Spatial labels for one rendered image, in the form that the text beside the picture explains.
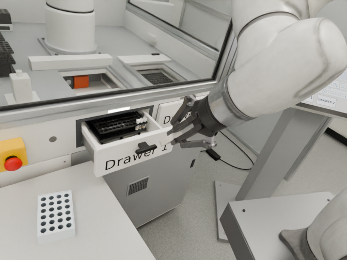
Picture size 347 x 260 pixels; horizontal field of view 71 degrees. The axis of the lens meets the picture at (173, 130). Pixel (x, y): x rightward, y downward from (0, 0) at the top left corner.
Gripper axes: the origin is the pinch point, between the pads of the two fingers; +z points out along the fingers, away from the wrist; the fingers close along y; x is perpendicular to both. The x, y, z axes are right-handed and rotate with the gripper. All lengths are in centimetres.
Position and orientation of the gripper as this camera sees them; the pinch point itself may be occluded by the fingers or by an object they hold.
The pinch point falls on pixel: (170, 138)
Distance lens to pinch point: 63.6
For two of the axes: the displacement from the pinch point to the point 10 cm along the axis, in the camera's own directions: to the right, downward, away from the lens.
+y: -3.8, -9.1, 1.3
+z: -5.1, 3.3, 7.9
